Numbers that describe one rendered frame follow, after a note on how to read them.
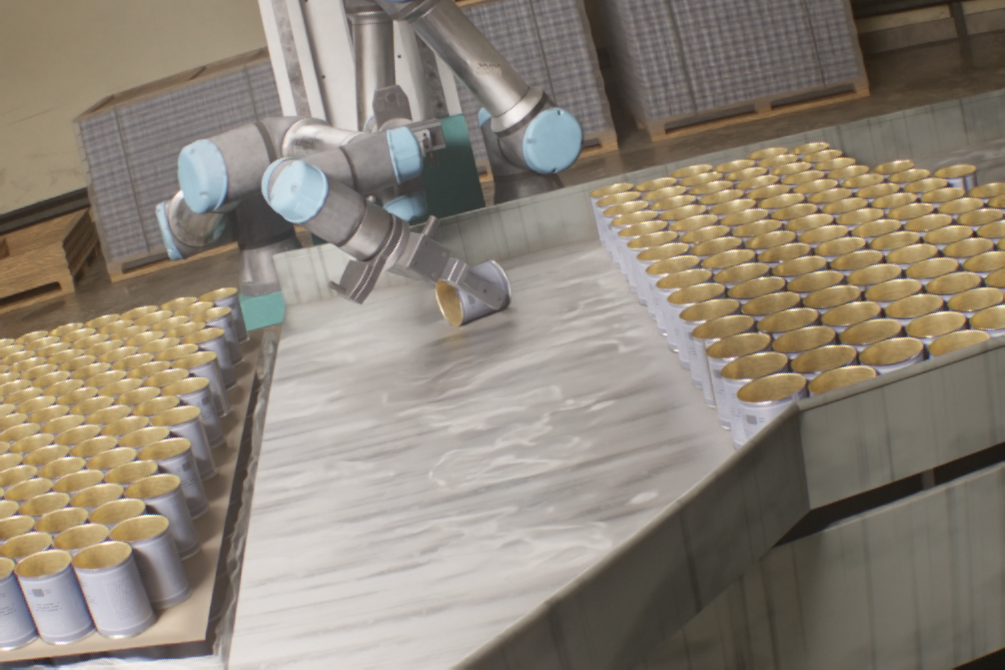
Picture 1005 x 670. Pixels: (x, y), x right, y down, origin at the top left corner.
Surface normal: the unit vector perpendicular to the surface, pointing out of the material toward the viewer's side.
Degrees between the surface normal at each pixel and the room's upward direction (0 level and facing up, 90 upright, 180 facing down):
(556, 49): 89
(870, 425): 90
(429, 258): 90
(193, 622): 3
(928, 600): 90
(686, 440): 0
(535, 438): 0
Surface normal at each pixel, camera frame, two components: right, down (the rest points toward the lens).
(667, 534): 0.74, 0.00
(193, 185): -0.83, 0.29
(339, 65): 0.09, 0.23
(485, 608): -0.23, -0.94
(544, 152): 0.44, 0.24
